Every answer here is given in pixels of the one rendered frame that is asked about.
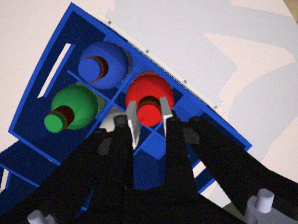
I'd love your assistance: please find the blue bottle with grey label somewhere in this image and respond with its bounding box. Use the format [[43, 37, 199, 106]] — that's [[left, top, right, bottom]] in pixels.
[[78, 41, 133, 90]]

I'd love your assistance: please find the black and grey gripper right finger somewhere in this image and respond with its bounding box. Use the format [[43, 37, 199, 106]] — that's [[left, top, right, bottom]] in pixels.
[[160, 97, 298, 224]]

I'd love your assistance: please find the green bottle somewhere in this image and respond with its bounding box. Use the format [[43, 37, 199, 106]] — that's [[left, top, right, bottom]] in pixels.
[[44, 82, 107, 133]]

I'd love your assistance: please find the blue crate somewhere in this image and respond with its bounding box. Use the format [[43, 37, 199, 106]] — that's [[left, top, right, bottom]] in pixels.
[[0, 140, 58, 216], [8, 2, 252, 190]]

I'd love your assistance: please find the white bottle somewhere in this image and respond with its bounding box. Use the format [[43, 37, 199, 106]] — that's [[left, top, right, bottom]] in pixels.
[[99, 106, 141, 146]]

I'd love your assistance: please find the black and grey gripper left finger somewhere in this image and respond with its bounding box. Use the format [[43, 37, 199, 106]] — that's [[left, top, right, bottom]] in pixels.
[[0, 100, 139, 224]]

